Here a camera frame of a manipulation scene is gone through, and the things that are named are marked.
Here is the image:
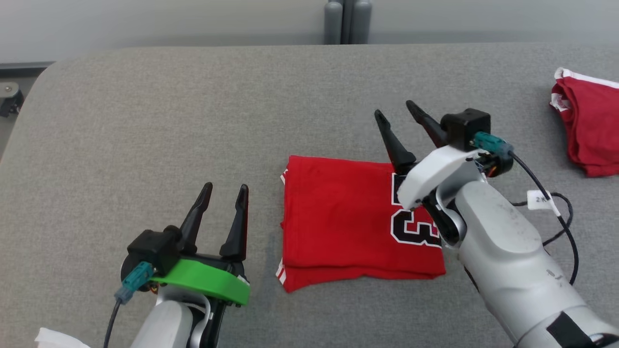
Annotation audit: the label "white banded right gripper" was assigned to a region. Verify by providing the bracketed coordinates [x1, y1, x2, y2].
[374, 100, 514, 211]

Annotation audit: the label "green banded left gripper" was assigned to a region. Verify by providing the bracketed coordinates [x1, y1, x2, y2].
[121, 182, 251, 306]

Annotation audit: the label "large red white-hemmed jersey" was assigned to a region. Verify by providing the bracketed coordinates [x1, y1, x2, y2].
[276, 155, 446, 294]

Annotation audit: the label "small red white-trimmed garment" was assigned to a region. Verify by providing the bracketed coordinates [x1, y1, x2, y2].
[550, 68, 619, 178]

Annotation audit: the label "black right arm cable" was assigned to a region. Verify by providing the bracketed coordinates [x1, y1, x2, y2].
[473, 131, 579, 286]

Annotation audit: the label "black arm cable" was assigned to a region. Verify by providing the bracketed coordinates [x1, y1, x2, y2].
[473, 131, 579, 286]
[104, 261, 156, 348]

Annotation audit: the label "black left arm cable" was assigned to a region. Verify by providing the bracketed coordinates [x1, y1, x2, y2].
[104, 261, 156, 348]

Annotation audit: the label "grey rounded post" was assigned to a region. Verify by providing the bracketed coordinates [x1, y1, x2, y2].
[352, 0, 373, 45]
[324, 0, 344, 45]

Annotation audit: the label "dark grey vertical frame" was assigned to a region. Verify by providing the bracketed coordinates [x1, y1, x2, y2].
[341, 0, 354, 44]

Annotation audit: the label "white right cable tape label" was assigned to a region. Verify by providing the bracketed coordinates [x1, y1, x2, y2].
[527, 190, 561, 217]

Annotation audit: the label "white cable tape label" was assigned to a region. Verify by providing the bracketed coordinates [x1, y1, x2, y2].
[527, 190, 561, 217]
[35, 327, 92, 348]

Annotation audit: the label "white left cable tape label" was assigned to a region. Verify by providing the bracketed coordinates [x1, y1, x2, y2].
[35, 327, 92, 348]

